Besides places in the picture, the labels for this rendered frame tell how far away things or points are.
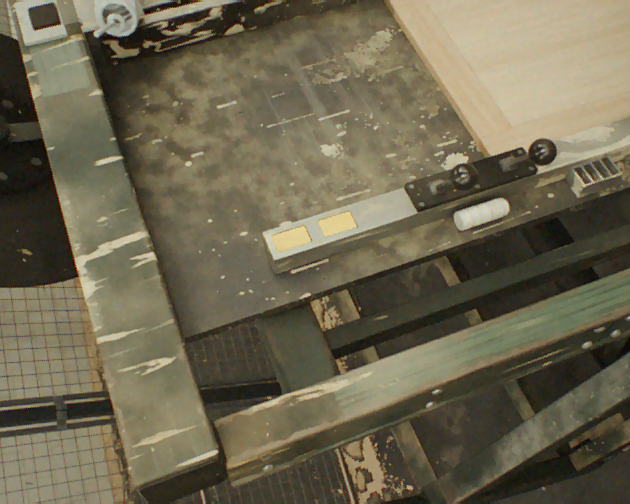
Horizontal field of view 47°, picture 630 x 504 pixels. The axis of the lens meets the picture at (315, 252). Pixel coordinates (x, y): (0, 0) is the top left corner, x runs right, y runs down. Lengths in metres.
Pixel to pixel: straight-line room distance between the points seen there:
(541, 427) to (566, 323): 0.84
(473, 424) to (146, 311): 2.18
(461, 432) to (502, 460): 1.11
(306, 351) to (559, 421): 0.90
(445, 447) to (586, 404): 1.39
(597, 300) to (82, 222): 0.69
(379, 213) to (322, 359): 0.22
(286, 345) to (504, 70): 0.61
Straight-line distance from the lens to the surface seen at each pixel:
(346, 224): 1.04
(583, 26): 1.44
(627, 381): 1.71
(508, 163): 1.12
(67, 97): 1.17
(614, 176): 1.20
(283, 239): 1.03
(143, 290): 0.94
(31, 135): 1.77
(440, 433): 3.09
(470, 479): 1.99
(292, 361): 1.02
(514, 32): 1.39
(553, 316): 1.01
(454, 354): 0.95
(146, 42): 1.32
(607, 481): 2.70
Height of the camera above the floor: 2.30
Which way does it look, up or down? 40 degrees down
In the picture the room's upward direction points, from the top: 88 degrees counter-clockwise
